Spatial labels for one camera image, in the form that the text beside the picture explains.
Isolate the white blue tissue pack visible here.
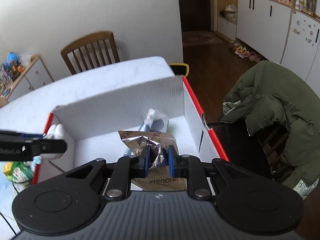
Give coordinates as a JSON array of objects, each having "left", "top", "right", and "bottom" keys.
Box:
[{"left": 118, "top": 108, "right": 176, "bottom": 167}]

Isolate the green embroidered sachet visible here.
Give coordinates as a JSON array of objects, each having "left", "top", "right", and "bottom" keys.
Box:
[{"left": 2, "top": 157, "right": 42, "bottom": 195}]

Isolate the white fluffy pouch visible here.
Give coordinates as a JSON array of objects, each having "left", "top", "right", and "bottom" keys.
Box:
[{"left": 40, "top": 124, "right": 65, "bottom": 160}]

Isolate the red white cardboard box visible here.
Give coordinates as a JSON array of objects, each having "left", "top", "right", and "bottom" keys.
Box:
[{"left": 33, "top": 76, "right": 227, "bottom": 184}]

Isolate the white drawer cabinet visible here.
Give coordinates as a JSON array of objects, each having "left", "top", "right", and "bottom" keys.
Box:
[{"left": 1, "top": 55, "right": 54, "bottom": 107}]

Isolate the blue globe toy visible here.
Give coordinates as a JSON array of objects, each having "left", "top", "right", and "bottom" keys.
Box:
[{"left": 6, "top": 52, "right": 20, "bottom": 66}]

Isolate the yellow black bin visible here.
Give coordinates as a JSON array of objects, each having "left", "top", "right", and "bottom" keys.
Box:
[{"left": 169, "top": 62, "right": 189, "bottom": 76}]

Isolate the green padded jacket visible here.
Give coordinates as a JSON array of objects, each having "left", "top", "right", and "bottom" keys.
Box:
[{"left": 221, "top": 61, "right": 319, "bottom": 199}]

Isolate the brown wooden chair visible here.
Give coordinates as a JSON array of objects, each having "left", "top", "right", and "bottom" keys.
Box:
[{"left": 60, "top": 30, "right": 120, "bottom": 75}]

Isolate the doormat rug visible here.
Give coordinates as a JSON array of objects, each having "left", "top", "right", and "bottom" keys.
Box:
[{"left": 182, "top": 31, "right": 223, "bottom": 47}]

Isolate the pile of shoes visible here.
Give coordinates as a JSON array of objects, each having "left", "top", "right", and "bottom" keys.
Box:
[{"left": 229, "top": 41, "right": 266, "bottom": 63}]

